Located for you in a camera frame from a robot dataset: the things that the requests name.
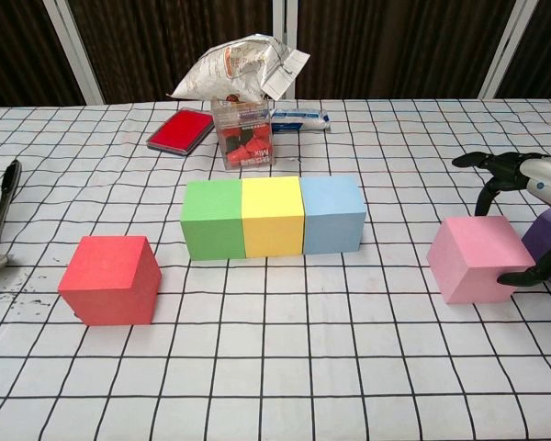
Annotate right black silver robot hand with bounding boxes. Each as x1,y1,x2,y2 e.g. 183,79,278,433
453,152,551,287

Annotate pink foam cube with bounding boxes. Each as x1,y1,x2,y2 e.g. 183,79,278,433
426,214,536,305

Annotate light blue foam cube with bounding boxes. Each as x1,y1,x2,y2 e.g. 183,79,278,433
299,175,367,255

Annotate yellow foam cube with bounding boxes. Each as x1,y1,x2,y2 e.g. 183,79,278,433
241,175,305,258

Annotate green foam cube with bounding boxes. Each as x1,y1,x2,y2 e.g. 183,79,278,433
180,179,245,262

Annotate red foam cube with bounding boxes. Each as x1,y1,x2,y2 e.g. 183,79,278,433
57,235,163,327

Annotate purple foam cube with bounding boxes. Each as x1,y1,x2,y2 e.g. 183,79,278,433
521,209,551,293

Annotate blue white wrapped packet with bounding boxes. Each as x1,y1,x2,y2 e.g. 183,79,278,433
270,108,332,134

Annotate clear box red pieces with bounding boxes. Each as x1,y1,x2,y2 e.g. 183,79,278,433
210,96,276,173

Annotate crumpled white snack bag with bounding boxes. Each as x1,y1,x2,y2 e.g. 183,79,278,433
166,32,311,103

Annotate red ink pad case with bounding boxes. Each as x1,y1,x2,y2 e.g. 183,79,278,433
146,108,215,157

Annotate metal ladle black handle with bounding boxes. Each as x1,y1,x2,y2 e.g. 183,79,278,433
0,159,23,277

